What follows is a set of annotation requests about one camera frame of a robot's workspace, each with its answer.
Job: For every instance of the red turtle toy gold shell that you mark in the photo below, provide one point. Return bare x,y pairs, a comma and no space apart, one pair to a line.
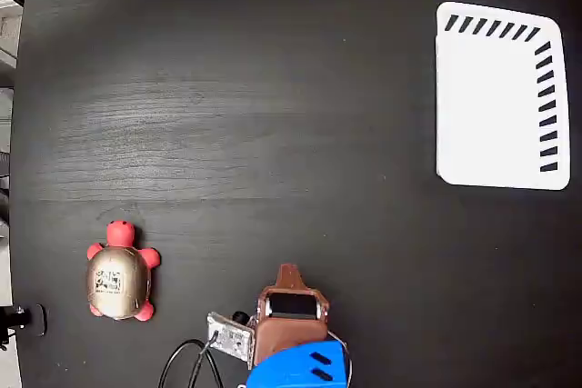
118,283

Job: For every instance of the brown gripper black servo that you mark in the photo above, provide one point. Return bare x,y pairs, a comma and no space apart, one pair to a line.
291,333

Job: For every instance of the white slotted tray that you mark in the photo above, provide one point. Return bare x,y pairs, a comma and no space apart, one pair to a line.
486,111

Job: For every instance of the silver camera circuit board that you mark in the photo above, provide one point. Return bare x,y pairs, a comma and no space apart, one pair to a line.
229,338

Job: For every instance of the black table clamp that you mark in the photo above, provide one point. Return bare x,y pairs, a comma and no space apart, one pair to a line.
40,320

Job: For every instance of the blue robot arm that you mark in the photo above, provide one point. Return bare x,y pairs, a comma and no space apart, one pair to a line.
295,367

